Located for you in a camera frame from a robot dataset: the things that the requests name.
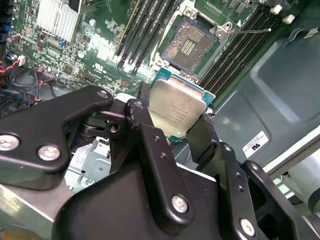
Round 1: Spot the silver CPU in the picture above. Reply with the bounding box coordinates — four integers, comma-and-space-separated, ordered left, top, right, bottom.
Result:
146, 66, 217, 145

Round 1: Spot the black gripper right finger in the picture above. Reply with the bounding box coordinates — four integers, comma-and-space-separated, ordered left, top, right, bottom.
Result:
186, 112, 311, 240

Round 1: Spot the metal locking lever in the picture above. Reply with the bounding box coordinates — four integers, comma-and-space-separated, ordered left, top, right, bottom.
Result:
228, 27, 272, 35
154, 13, 173, 60

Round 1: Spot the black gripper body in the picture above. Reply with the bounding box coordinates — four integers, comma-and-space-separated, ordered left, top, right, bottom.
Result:
51, 159, 227, 240

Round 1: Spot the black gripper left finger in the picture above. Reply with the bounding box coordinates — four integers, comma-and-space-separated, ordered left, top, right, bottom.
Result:
0, 82, 196, 236

